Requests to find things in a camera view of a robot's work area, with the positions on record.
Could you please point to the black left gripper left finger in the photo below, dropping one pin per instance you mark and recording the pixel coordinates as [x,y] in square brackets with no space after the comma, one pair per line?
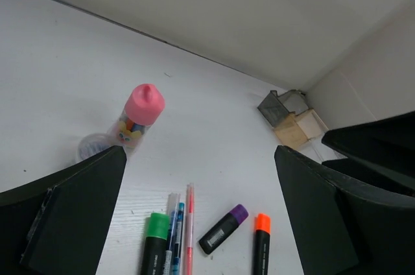
[58,224]

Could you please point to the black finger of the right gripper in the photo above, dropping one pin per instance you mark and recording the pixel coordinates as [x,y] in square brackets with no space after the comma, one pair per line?
[379,153]

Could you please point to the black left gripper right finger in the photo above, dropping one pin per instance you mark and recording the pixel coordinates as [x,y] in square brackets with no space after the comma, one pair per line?
[345,217]

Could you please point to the orange cap highlighter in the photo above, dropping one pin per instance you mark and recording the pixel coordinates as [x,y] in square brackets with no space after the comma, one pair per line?
[261,244]

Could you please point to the purple cap highlighter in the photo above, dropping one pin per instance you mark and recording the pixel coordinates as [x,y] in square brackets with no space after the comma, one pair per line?
[217,234]

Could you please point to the green cap highlighter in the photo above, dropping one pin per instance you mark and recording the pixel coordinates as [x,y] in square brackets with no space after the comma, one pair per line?
[153,256]

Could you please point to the clear blue pen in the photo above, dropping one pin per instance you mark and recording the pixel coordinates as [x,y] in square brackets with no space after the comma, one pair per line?
[173,207]

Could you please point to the teal blue pen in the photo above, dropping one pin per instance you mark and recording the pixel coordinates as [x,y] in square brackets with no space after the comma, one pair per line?
[177,248]

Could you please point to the pink red pen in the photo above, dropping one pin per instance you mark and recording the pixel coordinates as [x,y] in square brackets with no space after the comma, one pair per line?
[189,227]

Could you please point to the pink capped crayon bottle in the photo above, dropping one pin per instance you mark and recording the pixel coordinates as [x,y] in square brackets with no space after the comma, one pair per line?
[141,110]

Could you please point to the clear acrylic desk organizer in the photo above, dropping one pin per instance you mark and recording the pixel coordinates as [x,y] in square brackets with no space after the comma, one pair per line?
[293,121]

